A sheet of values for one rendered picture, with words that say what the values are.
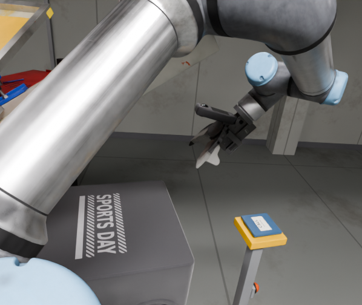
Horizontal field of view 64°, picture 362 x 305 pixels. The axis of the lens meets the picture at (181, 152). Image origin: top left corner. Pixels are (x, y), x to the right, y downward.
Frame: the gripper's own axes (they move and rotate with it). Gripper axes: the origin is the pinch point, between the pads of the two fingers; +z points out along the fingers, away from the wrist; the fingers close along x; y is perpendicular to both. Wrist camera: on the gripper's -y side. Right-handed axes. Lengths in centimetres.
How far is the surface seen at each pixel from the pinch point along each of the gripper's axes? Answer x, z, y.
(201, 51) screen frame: -27.1, -21.9, -25.2
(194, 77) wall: 280, -5, 58
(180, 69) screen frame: -27.6, -17.3, -25.8
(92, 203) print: 8.2, 38.7, -7.9
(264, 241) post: -11.5, 2.6, 34.3
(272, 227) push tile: -6.8, -1.4, 36.2
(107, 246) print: -12.4, 33.9, -2.3
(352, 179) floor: 186, -57, 251
